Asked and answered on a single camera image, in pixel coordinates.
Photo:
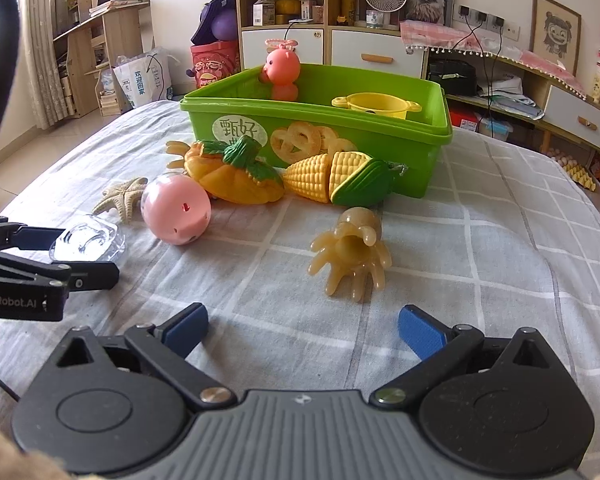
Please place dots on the clear plastic container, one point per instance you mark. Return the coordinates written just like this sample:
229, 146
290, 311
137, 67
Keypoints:
89, 239

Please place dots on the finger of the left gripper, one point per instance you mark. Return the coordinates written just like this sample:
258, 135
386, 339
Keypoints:
28, 238
76, 276

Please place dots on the toy corn cob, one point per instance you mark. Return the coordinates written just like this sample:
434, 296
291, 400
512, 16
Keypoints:
351, 179

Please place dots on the yellow egg tray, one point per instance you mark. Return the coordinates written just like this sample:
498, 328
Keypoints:
573, 168

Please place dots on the yellow toy pot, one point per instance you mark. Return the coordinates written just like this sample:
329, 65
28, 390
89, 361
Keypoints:
380, 104

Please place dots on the white paper shopping bag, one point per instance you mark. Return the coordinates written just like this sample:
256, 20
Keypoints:
144, 78

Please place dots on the red gift bucket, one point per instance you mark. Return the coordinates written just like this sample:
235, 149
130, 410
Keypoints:
213, 62

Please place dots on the pink capsule ball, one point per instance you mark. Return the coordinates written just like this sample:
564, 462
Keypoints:
176, 209

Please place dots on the orange toy pumpkin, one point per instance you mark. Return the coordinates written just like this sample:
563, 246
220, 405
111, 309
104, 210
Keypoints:
233, 172

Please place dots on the wooden tv cabinet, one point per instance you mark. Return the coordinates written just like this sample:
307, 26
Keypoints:
326, 37

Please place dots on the tan rubber hand toy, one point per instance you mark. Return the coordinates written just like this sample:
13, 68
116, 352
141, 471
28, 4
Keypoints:
179, 149

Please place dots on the green plastic storage box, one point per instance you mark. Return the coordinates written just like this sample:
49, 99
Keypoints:
242, 105

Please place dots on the beige starfish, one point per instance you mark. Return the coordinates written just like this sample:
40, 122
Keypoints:
122, 197

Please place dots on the grey checked cloth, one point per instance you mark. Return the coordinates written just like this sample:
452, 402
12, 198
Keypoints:
502, 241

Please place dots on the cartoon girl picture frame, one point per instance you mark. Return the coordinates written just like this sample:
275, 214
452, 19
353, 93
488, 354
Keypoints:
555, 34

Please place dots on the black bag on shelf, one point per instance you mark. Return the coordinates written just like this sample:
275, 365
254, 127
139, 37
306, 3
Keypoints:
455, 77

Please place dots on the purple plush toy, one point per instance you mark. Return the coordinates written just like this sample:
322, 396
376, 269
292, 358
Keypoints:
217, 22

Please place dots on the pink table runner cloth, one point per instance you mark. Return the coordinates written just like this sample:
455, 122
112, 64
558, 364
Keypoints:
440, 38

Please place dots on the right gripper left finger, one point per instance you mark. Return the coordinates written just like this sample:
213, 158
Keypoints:
163, 349

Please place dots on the wooden desk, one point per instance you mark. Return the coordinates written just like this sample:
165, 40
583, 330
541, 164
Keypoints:
97, 36

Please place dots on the tan rubber octopus toy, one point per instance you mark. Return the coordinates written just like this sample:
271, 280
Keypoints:
352, 249

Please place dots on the pink pig toy figure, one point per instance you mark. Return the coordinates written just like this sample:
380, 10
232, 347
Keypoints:
281, 69

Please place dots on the red cardboard box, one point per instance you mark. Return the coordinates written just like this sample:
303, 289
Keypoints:
463, 117

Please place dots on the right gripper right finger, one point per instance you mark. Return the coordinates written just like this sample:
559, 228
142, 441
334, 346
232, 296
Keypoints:
443, 352

